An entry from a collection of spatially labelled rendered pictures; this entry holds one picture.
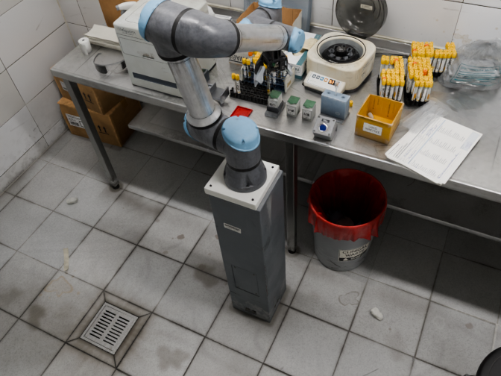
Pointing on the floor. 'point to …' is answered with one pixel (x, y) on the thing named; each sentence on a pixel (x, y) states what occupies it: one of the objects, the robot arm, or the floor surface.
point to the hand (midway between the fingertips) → (272, 80)
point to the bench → (321, 160)
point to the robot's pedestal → (253, 251)
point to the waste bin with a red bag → (348, 251)
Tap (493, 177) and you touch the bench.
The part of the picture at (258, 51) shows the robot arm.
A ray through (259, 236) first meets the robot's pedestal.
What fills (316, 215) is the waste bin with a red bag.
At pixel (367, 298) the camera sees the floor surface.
